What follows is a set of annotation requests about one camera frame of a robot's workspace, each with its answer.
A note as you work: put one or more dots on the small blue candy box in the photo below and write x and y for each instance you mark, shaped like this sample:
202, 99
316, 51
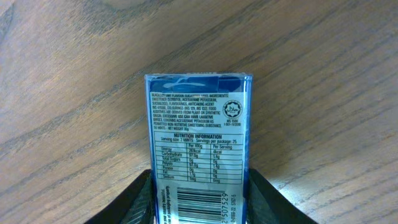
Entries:
199, 141

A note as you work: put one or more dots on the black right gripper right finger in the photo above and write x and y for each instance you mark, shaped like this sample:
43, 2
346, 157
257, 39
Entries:
266, 205

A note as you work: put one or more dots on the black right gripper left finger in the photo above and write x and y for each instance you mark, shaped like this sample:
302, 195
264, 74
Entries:
134, 205

